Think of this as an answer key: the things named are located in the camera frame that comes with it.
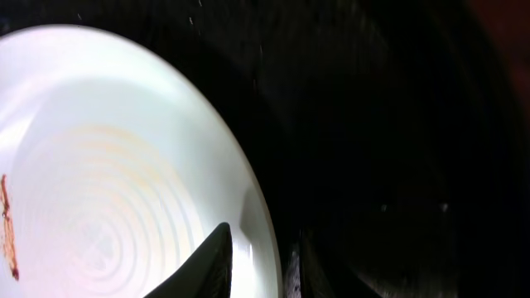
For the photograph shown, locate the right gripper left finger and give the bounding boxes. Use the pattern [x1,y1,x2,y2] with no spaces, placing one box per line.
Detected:
[146,223,233,298]

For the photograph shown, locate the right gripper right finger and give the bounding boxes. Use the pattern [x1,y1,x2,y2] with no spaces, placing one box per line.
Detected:
[299,231,381,298]

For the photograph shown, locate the light blue plate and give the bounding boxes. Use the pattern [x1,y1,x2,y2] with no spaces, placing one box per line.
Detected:
[1,26,282,297]

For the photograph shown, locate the black round tray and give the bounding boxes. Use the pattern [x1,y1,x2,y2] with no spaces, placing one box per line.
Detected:
[1,0,529,297]

